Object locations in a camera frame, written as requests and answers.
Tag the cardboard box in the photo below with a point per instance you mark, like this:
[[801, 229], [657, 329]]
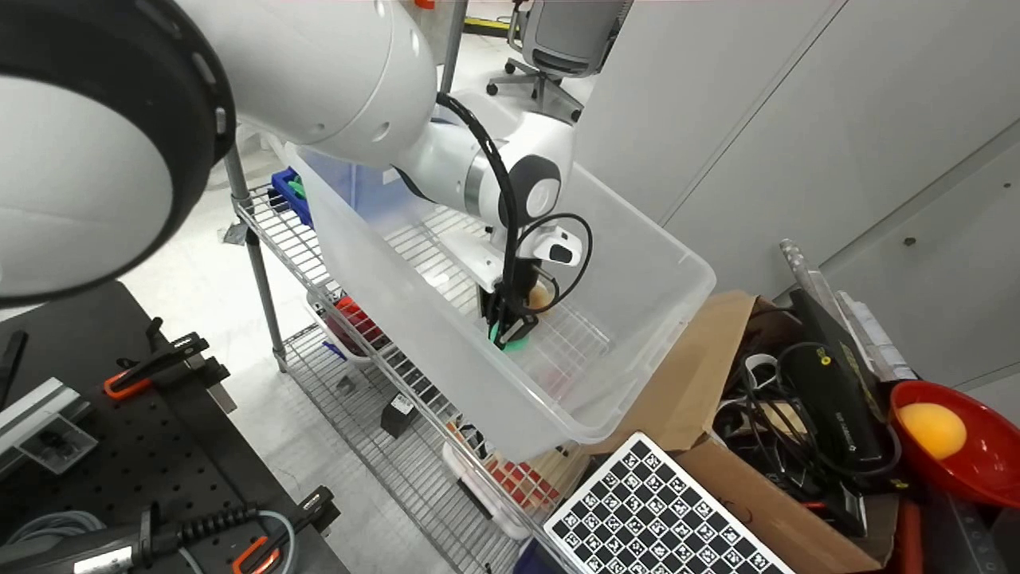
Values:
[[701, 375]]

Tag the clear container with red blocks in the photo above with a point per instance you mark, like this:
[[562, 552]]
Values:
[[518, 486]]

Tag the checkered calibration board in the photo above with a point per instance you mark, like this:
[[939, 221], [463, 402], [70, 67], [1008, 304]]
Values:
[[653, 510]]

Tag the small black box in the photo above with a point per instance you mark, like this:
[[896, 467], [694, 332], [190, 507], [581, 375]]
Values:
[[398, 416]]

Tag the clear plastic bin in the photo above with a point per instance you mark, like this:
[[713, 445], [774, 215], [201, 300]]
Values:
[[446, 351]]

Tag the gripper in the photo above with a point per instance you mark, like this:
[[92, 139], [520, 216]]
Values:
[[519, 281]]

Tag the green plush toy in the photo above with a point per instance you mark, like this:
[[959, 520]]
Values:
[[515, 344]]

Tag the clear plastic packaging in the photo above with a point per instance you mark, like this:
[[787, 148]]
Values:
[[868, 327]]

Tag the red bowl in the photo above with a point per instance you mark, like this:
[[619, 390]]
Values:
[[996, 462]]

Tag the aluminium bracket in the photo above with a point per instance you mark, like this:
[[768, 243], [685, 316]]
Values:
[[40, 422]]

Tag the yellow ball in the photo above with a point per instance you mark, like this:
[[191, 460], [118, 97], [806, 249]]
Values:
[[932, 430]]

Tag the small blue bin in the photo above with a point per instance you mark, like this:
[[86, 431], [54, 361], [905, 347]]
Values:
[[292, 198]]

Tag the grey office chair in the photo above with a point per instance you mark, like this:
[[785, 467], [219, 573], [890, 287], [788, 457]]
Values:
[[566, 40]]

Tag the black flat device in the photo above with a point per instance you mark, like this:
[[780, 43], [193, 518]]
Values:
[[837, 399]]

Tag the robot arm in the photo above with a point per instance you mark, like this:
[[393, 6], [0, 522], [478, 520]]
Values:
[[319, 72]]

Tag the clear container with red items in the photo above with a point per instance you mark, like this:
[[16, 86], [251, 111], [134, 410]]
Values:
[[355, 319]]

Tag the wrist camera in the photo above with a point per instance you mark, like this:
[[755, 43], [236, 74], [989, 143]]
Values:
[[483, 263]]

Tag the black and orange clamp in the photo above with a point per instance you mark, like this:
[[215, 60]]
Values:
[[279, 534], [159, 360]]

